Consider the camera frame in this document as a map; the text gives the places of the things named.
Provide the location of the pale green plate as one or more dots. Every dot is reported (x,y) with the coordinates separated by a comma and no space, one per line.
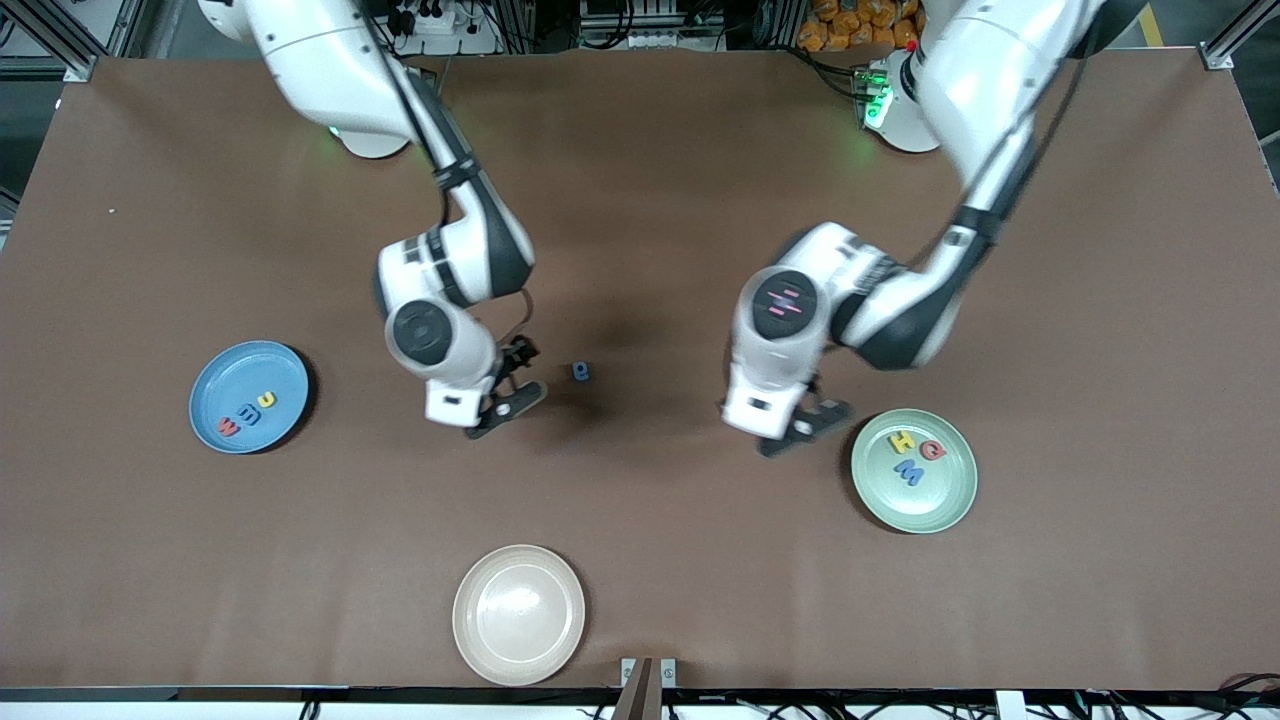
(940,505)

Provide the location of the blue capital letter M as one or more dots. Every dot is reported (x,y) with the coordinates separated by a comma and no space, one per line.
(909,472)

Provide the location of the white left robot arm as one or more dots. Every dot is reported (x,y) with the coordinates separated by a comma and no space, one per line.
(1000,70)

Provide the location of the blue plate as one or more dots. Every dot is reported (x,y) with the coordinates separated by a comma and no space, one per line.
(230,385)

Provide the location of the pink-red capital letter Q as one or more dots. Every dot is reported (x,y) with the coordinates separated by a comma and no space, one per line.
(924,452)

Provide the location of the blue lowercase letter m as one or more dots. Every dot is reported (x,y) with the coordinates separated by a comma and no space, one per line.
(249,415)

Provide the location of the blue lowercase letter a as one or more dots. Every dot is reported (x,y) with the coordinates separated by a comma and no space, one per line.
(580,373)

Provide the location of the orange snack bag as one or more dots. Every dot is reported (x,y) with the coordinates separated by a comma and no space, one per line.
(850,30)

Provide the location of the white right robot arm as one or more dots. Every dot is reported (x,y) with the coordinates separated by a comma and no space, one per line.
(320,60)

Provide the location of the white power strip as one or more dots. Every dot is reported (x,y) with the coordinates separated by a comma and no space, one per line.
(660,40)
(450,40)

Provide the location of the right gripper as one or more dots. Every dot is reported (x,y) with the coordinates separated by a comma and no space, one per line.
(519,353)

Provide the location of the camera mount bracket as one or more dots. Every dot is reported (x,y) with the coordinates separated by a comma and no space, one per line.
(640,695)

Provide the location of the yellow capital letter H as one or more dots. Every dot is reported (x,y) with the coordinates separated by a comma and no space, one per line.
(903,441)

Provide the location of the pink-red lowercase letter w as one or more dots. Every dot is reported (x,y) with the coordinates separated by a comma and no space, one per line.
(229,428)

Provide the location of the beige plate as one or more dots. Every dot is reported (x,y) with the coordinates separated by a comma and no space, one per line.
(518,615)

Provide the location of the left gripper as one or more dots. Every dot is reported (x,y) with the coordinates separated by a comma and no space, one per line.
(811,384)

